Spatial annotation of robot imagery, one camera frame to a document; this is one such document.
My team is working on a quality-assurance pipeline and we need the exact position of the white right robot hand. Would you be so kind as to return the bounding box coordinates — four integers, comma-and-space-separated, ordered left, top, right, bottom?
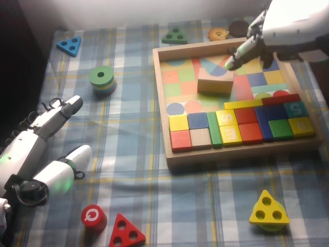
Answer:
225, 0, 329, 70

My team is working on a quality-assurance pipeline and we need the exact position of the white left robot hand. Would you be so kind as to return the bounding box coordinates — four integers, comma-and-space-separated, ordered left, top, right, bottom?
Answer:
0, 95, 92, 206

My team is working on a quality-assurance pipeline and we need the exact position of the natural wood arch block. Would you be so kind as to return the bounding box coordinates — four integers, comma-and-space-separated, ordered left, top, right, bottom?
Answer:
197, 67, 234, 97

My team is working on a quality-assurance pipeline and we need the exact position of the blue triangle piece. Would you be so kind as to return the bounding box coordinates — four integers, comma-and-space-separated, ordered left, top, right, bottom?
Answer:
56, 36, 82, 58

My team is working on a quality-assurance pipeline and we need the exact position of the green triangle piece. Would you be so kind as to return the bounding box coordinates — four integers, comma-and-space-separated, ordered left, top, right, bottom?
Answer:
161, 27, 188, 45

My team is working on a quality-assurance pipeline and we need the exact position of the red triangle piece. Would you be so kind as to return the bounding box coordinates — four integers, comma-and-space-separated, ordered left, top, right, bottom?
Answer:
108, 213, 147, 247

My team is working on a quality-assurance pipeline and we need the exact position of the yellow triangle piece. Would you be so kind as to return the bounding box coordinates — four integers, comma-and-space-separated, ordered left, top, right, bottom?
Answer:
248, 189, 290, 225

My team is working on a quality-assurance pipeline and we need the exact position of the dark brown disc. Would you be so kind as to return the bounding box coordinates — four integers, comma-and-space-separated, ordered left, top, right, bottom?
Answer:
228, 20, 251, 37

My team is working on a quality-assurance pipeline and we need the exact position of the red cylinder with white Q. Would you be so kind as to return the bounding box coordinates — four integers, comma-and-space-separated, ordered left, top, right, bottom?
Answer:
81, 204, 108, 232

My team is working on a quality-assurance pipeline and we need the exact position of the blue plaid tablecloth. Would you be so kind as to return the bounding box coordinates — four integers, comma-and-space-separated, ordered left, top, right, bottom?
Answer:
15, 14, 329, 247

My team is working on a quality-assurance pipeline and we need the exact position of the wooden tray with coloured print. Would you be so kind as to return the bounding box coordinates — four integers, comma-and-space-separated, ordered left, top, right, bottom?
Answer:
152, 37, 324, 169

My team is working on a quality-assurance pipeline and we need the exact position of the light green gear disc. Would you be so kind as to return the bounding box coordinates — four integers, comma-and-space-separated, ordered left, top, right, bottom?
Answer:
258, 202, 287, 231

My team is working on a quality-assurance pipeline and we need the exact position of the tan flower-shaped ring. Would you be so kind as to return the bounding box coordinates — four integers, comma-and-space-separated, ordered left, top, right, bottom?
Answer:
207, 27, 230, 42

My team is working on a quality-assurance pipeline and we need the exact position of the red stacking ring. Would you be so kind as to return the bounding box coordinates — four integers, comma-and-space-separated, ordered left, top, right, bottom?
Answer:
94, 86, 118, 98

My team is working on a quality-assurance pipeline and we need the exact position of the blue stacking ring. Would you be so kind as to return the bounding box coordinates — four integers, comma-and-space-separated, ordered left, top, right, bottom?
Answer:
93, 81, 117, 95

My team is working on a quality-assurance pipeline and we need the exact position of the yellow stacking ring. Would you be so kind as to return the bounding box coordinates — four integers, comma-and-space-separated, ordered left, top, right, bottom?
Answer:
91, 77, 116, 91

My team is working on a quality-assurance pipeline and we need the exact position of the green stacking ring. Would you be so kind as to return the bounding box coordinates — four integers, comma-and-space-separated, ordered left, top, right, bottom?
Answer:
89, 66, 114, 87

